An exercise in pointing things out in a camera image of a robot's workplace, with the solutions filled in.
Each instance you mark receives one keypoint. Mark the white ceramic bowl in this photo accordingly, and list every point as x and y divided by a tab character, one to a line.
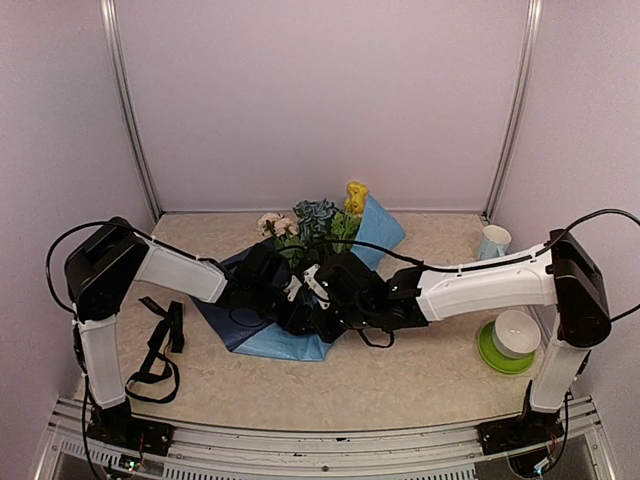
515	334

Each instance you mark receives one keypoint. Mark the light blue ceramic mug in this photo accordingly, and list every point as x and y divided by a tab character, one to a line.
494	243

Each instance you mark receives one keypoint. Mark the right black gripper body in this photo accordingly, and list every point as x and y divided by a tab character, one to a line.
352	316

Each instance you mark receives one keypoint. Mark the black ribbon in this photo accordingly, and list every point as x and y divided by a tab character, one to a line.
157	366

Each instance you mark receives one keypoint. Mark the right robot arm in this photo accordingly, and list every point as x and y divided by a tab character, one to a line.
557	274

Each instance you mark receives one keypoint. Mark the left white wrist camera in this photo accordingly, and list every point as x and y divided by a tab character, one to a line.
292	289

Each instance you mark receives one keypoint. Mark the green plate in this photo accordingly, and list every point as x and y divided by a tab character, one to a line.
495	359

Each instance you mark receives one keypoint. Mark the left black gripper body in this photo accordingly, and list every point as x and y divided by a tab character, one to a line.
260	302

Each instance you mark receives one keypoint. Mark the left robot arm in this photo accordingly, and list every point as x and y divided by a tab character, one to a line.
99	275

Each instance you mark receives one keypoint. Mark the left aluminium frame post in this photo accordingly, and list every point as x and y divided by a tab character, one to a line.
116	52

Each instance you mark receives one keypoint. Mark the yellow fake flower stem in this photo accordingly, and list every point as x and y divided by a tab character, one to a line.
346	223

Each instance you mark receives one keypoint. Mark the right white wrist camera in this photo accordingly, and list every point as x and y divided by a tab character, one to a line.
319	292

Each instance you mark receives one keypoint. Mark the blue fake rose bunch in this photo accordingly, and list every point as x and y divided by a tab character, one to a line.
314	219

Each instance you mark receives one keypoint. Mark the aluminium frame post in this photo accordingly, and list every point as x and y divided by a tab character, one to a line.
517	106
116	52

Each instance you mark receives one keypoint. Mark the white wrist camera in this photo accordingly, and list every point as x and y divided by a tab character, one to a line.
292	289
319	292

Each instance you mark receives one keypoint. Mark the right aluminium frame post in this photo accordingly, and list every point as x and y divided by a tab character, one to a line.
517	106

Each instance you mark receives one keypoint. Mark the front aluminium rail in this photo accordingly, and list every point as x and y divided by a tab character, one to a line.
201	451

